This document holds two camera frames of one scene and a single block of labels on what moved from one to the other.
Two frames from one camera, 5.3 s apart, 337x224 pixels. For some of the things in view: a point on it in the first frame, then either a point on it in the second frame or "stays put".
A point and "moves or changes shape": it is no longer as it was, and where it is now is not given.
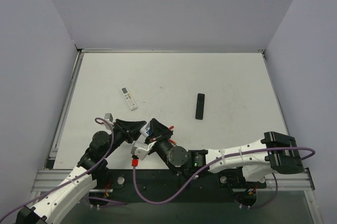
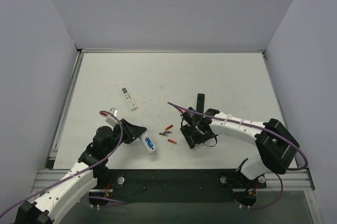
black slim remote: x=200 y=106 stays put
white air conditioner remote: x=129 y=99 stays put
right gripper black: x=160 y=137 to x=190 y=134
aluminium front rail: x=47 y=179 stays put
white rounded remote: x=142 y=131 moves or changes shape
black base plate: x=163 y=185 stays put
